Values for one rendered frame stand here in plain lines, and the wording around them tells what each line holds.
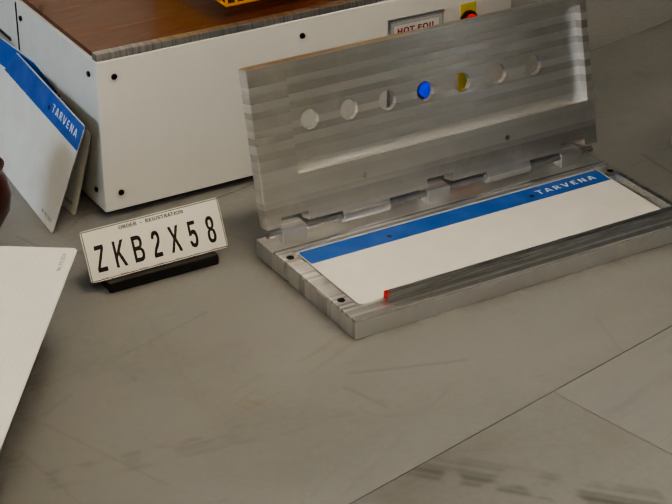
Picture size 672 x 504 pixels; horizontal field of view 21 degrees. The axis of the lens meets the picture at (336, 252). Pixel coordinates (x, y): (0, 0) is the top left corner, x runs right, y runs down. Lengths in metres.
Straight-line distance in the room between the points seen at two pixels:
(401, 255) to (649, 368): 0.30
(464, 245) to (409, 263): 0.07
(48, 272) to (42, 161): 0.37
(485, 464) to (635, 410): 0.17
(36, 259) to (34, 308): 0.09
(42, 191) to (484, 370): 0.58
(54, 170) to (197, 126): 0.17
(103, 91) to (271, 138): 0.20
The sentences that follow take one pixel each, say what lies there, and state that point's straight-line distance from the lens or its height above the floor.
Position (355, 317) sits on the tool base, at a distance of 1.81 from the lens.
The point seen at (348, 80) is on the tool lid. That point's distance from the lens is 1.97.
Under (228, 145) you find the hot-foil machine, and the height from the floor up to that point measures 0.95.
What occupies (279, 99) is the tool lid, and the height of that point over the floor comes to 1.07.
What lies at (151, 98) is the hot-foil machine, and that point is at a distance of 2.03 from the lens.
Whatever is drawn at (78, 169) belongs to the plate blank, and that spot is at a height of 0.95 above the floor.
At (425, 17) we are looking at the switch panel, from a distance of 2.18.
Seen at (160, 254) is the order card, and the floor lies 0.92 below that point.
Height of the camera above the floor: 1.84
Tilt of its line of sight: 28 degrees down
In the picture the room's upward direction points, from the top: straight up
